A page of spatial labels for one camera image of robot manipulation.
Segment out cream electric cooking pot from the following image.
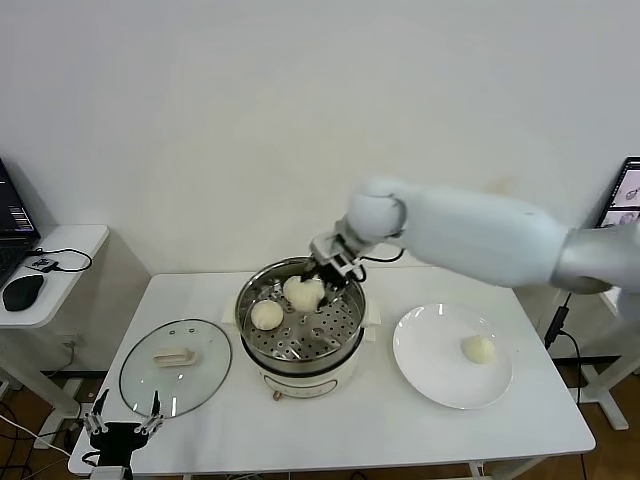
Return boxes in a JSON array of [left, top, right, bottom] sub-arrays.
[[221, 294, 382, 404]]

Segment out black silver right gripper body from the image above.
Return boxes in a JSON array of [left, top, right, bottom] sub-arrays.
[[308, 232, 369, 292]]

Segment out white steamed baozi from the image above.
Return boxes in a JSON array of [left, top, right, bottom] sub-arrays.
[[249, 301, 284, 331], [459, 335, 499, 365], [283, 276, 324, 313]]

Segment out perforated steel steamer basket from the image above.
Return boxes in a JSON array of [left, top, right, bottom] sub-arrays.
[[234, 256, 366, 372]]

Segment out black laptop dark screen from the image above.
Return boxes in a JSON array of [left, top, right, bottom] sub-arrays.
[[0, 158, 42, 291]]

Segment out black cable with adapter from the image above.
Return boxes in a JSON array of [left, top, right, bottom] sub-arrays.
[[543, 292, 586, 404]]

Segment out white floor cable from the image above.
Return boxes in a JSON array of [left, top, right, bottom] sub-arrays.
[[0, 414, 71, 457]]

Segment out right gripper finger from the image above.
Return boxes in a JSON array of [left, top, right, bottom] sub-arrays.
[[299, 257, 324, 285], [315, 279, 347, 314]]

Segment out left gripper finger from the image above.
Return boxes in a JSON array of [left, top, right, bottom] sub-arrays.
[[133, 390, 165, 436], [82, 388, 110, 434]]

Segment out glass lid cream handle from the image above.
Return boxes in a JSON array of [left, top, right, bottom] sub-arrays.
[[118, 318, 234, 420]]

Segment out small black hub box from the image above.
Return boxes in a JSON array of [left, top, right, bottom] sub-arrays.
[[25, 257, 60, 275]]

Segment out white round plate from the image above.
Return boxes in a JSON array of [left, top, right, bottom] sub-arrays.
[[391, 302, 514, 410]]

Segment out grey laptop showing camera views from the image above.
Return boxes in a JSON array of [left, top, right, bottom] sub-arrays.
[[597, 156, 640, 229]]

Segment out black hub cable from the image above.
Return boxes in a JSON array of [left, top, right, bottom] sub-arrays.
[[29, 247, 94, 275]]

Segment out white side table with mouse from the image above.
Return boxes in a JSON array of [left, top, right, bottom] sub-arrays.
[[0, 224, 110, 436]]

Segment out black computer mouse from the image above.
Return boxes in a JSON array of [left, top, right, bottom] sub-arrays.
[[2, 275, 45, 312]]

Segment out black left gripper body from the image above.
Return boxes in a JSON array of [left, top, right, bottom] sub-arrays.
[[88, 422, 152, 469]]

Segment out white side table with label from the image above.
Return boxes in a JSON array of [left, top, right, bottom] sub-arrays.
[[552, 287, 640, 432]]

